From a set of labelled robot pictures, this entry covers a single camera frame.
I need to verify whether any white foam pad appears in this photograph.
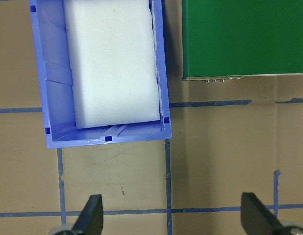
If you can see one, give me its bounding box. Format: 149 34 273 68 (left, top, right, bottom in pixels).
62 0 161 130

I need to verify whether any green conveyor belt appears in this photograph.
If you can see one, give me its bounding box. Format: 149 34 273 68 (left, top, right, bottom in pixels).
181 0 303 84

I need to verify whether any blue plastic storage bin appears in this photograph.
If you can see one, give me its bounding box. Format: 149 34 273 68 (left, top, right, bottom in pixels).
28 0 173 150

